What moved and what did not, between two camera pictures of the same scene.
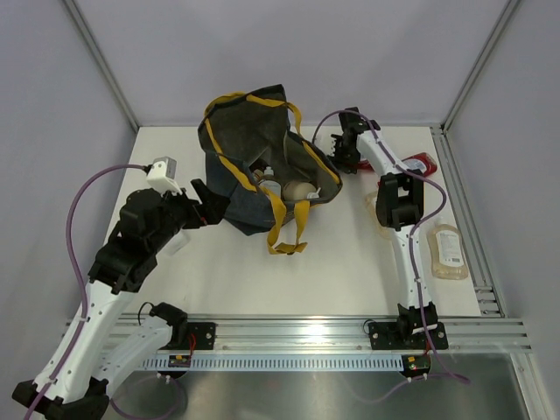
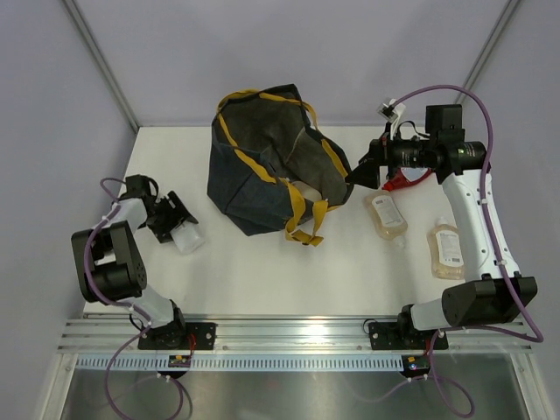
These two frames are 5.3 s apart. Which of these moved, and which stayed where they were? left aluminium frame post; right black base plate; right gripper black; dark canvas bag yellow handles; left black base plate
Moved: dark canvas bag yellow handles; right gripper black
Stayed: left black base plate; right black base plate; left aluminium frame post
